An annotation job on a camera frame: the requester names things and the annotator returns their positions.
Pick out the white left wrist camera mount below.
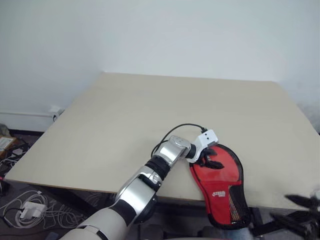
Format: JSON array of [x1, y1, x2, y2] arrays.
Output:
[[188, 128, 219, 164]]

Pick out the cardboard box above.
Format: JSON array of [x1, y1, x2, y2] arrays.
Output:
[[0, 135, 19, 152]]

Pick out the white floor cables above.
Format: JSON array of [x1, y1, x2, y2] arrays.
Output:
[[0, 149, 85, 232]]

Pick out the red table tennis paddle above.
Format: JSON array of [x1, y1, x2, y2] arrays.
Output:
[[191, 146, 241, 182]]

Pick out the red black paddle case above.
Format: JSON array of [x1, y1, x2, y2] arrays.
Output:
[[188, 143, 251, 230]]

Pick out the white power adapter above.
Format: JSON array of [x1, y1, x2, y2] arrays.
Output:
[[20, 201, 48, 219]]

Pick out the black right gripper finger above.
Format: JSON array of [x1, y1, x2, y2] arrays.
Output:
[[285, 194, 313, 209], [270, 211, 311, 235]]

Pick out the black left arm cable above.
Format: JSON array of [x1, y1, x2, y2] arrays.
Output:
[[150, 123, 207, 159]]

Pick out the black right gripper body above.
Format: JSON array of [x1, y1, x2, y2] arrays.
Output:
[[306, 195, 320, 236]]

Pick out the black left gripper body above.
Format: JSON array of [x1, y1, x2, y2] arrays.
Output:
[[198, 147, 214, 166]]

